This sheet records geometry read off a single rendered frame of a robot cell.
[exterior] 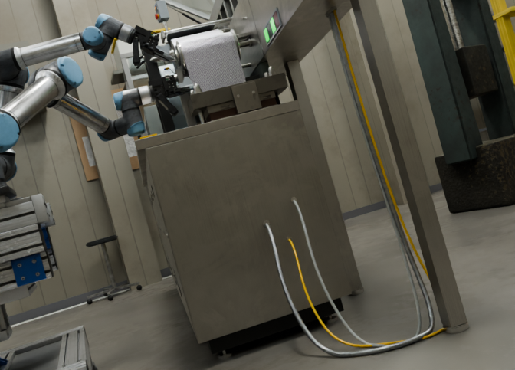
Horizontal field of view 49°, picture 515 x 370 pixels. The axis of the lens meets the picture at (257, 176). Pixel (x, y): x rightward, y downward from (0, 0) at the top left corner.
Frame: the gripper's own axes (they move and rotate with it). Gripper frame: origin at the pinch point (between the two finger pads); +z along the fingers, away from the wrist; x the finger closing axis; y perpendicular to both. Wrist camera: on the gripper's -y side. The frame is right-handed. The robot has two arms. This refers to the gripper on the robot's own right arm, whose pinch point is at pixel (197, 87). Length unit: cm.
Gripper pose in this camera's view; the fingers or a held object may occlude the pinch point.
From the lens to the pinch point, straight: 250.9
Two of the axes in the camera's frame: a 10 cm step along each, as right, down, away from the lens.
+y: -2.7, -9.6, 0.2
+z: 9.5, -2.6, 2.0
